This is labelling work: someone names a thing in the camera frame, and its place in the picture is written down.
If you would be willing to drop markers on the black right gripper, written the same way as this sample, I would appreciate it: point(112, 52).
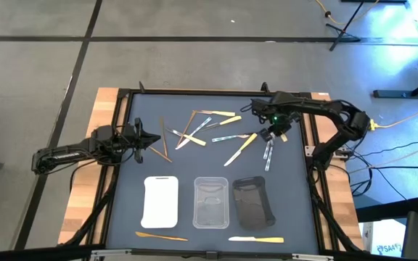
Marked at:
point(279, 125)

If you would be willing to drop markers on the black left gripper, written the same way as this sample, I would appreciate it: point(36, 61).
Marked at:
point(131, 139)

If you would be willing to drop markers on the slim gold cutlery piece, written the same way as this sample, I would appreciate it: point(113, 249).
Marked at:
point(161, 154)
point(186, 128)
point(163, 137)

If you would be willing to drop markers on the black plastic bin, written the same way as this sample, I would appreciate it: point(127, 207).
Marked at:
point(252, 206)

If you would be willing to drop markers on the gold chopstick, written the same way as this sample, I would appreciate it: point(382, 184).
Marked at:
point(158, 237)

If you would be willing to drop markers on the clear plastic bin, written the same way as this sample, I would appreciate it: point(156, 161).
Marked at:
point(210, 217)

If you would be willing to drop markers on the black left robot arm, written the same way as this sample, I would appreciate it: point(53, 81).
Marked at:
point(67, 154)

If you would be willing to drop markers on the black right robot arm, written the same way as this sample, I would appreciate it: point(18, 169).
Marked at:
point(325, 108)

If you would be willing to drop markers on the small yellow tag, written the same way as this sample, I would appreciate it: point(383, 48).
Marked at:
point(284, 137)

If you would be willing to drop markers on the blue-grey table mat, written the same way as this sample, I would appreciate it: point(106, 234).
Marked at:
point(201, 163)

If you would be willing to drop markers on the white plastic bin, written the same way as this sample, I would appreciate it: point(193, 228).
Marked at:
point(160, 203)

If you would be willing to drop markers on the black tripod stand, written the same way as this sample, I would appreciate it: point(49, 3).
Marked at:
point(341, 33)

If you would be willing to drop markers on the black desk leg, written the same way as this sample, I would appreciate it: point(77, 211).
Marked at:
point(394, 94)

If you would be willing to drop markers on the black desk beam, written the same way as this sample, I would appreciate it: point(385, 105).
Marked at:
point(387, 210)

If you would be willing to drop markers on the white printed carton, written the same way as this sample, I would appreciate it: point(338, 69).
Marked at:
point(387, 241)

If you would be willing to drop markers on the black aluminium table frame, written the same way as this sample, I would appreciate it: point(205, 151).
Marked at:
point(209, 92)

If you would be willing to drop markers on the silver aluminium bracket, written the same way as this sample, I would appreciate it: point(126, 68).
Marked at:
point(312, 257)
point(111, 253)

